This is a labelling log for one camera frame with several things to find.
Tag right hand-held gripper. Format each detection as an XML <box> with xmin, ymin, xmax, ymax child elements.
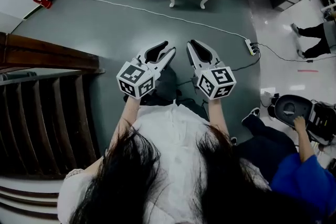
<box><xmin>186</xmin><ymin>39</ymin><xmax>237</xmax><ymax>101</ymax></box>

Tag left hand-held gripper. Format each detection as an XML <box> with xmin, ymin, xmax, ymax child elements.
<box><xmin>116</xmin><ymin>40</ymin><xmax>177</xmax><ymax>100</ymax></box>

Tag person's left forearm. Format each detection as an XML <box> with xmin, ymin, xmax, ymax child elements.
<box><xmin>108</xmin><ymin>95</ymin><xmax>142</xmax><ymax>152</ymax></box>

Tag person's right forearm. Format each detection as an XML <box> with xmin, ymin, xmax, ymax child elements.
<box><xmin>206</xmin><ymin>98</ymin><xmax>230</xmax><ymax>140</ymax></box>

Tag person's black trousers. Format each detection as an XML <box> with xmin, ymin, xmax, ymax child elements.
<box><xmin>139</xmin><ymin>65</ymin><xmax>209</xmax><ymax>120</ymax></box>

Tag white power strip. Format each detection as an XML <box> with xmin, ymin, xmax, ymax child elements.
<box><xmin>244</xmin><ymin>38</ymin><xmax>257</xmax><ymax>56</ymax></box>

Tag person's white shirt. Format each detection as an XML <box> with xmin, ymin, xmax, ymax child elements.
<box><xmin>57</xmin><ymin>104</ymin><xmax>271</xmax><ymax>224</ymax></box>

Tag grey black device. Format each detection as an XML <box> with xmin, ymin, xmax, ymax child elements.
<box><xmin>267</xmin><ymin>93</ymin><xmax>336</xmax><ymax>145</ymax></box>

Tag white power cable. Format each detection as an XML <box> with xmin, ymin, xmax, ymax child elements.
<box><xmin>44</xmin><ymin>0</ymin><xmax>249</xmax><ymax>41</ymax></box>

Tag black cable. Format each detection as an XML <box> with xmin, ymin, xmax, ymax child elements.
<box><xmin>230</xmin><ymin>43</ymin><xmax>336</xmax><ymax>72</ymax></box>

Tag dark wooden bed frame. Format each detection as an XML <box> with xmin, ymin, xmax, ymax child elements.
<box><xmin>0</xmin><ymin>31</ymin><xmax>106</xmax><ymax>179</ymax></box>

